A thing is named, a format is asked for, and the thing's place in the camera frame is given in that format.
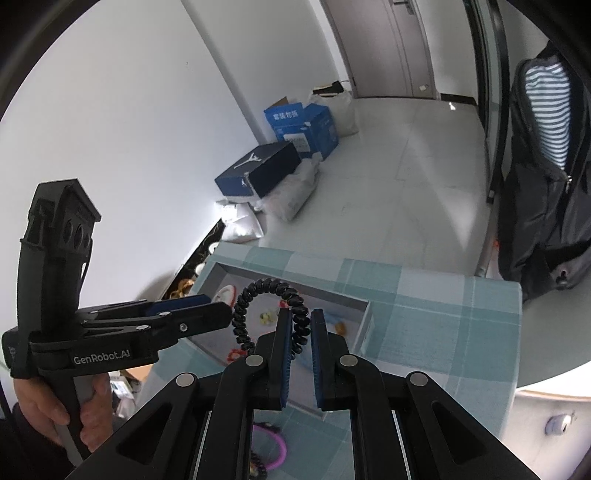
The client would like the teal plaid cloth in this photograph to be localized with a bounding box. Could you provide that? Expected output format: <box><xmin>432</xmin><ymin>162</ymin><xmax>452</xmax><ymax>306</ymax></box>
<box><xmin>187</xmin><ymin>243</ymin><xmax>523</xmax><ymax>480</ymax></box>

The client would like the black backpack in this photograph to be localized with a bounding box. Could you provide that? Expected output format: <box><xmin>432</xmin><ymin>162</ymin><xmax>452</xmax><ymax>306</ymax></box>
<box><xmin>496</xmin><ymin>41</ymin><xmax>591</xmax><ymax>304</ymax></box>

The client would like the person's left hand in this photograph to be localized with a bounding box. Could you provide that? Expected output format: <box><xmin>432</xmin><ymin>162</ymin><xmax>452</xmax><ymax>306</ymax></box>
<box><xmin>12</xmin><ymin>371</ymin><xmax>114</xmax><ymax>457</ymax></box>

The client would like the dark patterned cloth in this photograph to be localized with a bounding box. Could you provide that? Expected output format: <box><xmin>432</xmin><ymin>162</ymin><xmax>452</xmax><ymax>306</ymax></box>
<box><xmin>161</xmin><ymin>219</ymin><xmax>228</xmax><ymax>302</ymax></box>

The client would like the white plastic bag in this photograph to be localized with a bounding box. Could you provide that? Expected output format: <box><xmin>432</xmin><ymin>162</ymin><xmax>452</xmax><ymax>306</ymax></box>
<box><xmin>309</xmin><ymin>89</ymin><xmax>360</xmax><ymax>137</ymax></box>

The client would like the clear plastic bag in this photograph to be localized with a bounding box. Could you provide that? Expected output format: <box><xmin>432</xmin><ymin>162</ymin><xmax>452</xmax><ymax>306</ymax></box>
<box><xmin>257</xmin><ymin>156</ymin><xmax>322</xmax><ymax>223</ymax></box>

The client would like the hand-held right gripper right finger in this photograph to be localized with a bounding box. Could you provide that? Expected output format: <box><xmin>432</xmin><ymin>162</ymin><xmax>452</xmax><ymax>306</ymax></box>
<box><xmin>310</xmin><ymin>309</ymin><xmax>527</xmax><ymax>480</ymax></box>

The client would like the black spiral hair tie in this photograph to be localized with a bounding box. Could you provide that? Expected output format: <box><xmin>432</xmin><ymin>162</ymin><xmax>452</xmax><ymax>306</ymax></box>
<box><xmin>232</xmin><ymin>278</ymin><xmax>311</xmax><ymax>357</ymax></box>

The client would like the grey door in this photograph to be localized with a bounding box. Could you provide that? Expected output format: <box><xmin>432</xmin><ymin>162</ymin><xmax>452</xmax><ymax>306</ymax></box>
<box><xmin>322</xmin><ymin>0</ymin><xmax>440</xmax><ymax>100</ymax></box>

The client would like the dark blue shoe box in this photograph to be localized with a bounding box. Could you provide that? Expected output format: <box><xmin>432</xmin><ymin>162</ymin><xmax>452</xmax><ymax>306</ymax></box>
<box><xmin>214</xmin><ymin>141</ymin><xmax>302</xmax><ymax>202</ymax></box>

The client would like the pink ring bracelet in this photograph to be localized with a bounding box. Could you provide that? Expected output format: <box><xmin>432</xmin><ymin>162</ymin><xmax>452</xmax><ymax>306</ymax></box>
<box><xmin>252</xmin><ymin>422</ymin><xmax>288</xmax><ymax>472</ymax></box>

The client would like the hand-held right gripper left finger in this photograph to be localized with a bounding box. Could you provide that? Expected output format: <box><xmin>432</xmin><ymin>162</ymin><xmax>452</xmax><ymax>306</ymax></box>
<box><xmin>65</xmin><ymin>309</ymin><xmax>296</xmax><ymax>480</ymax></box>

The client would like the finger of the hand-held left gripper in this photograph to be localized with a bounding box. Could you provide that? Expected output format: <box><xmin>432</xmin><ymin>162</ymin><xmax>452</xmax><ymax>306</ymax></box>
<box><xmin>79</xmin><ymin>302</ymin><xmax>234</xmax><ymax>352</ymax></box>
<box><xmin>82</xmin><ymin>294</ymin><xmax>214</xmax><ymax>320</ymax></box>

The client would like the black metal frame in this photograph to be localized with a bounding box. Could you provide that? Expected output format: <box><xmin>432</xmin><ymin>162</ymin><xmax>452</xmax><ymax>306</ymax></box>
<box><xmin>464</xmin><ymin>0</ymin><xmax>511</xmax><ymax>280</ymax></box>

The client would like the blue cardboard box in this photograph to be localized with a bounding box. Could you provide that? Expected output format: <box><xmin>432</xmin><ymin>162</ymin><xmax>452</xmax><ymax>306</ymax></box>
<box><xmin>263</xmin><ymin>96</ymin><xmax>341</xmax><ymax>160</ymax></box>

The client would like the white packet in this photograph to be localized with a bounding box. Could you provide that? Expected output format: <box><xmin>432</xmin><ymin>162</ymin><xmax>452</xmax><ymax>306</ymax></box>
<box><xmin>216</xmin><ymin>199</ymin><xmax>264</xmax><ymax>243</ymax></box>

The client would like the small white device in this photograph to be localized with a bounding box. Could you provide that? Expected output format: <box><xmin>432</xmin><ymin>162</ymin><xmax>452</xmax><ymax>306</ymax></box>
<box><xmin>544</xmin><ymin>412</ymin><xmax>578</xmax><ymax>435</ymax></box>

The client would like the grey cardboard box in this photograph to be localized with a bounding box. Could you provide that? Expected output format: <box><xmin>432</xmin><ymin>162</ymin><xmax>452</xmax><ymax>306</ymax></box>
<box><xmin>187</xmin><ymin>262</ymin><xmax>375</xmax><ymax>417</ymax></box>

